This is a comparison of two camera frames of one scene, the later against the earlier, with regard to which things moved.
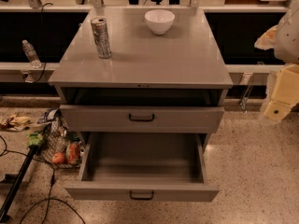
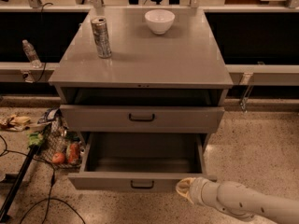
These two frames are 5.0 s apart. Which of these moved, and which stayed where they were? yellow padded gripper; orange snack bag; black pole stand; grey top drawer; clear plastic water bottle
Moved: yellow padded gripper
Stayed: orange snack bag; clear plastic water bottle; black pole stand; grey top drawer
